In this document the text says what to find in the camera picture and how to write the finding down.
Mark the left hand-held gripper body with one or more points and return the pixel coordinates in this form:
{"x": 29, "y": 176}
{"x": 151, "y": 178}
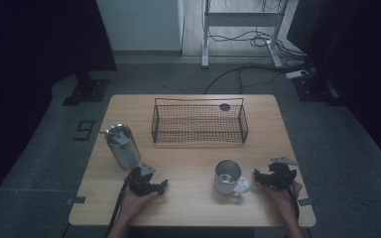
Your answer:
{"x": 140, "y": 183}

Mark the white mug with steel inside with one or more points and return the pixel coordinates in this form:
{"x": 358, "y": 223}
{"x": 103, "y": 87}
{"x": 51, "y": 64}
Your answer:
{"x": 226, "y": 180}

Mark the person's left hand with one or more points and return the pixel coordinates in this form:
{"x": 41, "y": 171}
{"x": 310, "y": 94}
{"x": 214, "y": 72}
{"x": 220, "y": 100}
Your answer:
{"x": 134, "y": 204}

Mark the stainless steel flask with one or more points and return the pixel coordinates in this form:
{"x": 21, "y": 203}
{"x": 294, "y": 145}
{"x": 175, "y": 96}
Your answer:
{"x": 123, "y": 148}

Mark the black round disc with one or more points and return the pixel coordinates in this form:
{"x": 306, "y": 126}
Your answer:
{"x": 225, "y": 106}

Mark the dark curtain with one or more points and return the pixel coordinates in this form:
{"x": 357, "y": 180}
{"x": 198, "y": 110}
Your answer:
{"x": 29, "y": 49}
{"x": 360, "y": 49}

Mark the grey tape strip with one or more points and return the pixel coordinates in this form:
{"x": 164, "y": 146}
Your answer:
{"x": 305, "y": 202}
{"x": 76, "y": 200}

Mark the white desk frame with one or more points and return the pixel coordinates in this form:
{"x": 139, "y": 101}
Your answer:
{"x": 241, "y": 19}

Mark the black stand base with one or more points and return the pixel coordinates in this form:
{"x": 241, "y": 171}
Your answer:
{"x": 87, "y": 91}
{"x": 314, "y": 91}

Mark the person's right hand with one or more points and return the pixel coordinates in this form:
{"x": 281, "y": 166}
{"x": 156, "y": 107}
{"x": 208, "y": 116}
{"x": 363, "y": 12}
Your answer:
{"x": 286, "y": 200}

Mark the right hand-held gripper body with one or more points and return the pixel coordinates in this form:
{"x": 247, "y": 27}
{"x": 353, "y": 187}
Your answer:
{"x": 282, "y": 175}

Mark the white power strip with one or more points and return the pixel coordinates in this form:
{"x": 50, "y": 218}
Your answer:
{"x": 297, "y": 73}

